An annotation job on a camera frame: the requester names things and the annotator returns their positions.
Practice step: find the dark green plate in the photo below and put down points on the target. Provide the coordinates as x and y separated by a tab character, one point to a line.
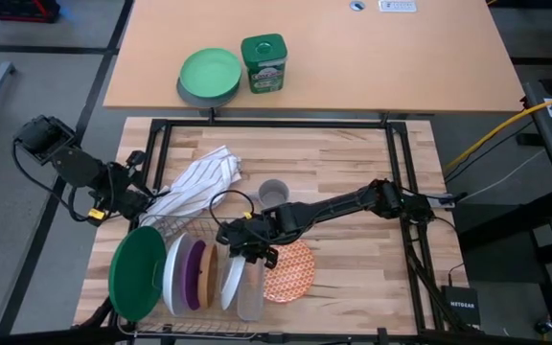
134	273

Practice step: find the grey floral print mug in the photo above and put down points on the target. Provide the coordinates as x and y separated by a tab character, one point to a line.
273	191

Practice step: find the light green plate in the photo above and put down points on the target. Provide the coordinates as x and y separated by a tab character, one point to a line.
210	72

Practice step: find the blue striped white plate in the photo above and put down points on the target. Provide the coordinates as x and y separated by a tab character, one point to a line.
233	282

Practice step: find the grey desk grommet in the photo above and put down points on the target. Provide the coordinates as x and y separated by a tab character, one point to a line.
357	6

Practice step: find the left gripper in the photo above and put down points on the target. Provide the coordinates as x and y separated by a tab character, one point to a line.
122	196

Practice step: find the translucent plastic utensil holder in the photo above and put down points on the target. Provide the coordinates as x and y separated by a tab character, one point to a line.
252	297

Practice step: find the plain white plate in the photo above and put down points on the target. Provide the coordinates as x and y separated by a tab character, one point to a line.
173	278

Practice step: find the white striped dish towel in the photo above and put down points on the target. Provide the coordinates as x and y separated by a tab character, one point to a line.
204	177

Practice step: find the black and red crate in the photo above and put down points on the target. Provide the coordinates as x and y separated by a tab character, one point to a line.
17	9

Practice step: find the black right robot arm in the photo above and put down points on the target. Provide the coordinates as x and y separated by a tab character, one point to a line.
343	206

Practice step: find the orange patterned plate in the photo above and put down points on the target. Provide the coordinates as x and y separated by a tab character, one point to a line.
290	278

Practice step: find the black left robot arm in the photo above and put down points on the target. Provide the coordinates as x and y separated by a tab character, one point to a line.
75	165

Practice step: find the green detergent tub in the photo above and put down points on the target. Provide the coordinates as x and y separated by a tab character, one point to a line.
263	62

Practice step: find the purple plate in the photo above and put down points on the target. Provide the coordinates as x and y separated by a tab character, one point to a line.
192	278

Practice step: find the light wooden desk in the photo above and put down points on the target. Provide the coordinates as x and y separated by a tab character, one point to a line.
352	57

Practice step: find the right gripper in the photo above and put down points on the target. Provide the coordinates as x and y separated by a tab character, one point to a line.
252	227

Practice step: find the black network switch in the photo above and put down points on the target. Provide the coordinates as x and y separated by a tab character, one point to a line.
460	305

